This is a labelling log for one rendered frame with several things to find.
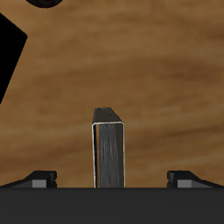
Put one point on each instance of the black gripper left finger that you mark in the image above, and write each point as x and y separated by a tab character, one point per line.
40	179

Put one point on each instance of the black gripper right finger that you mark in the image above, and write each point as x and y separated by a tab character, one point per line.
182	179

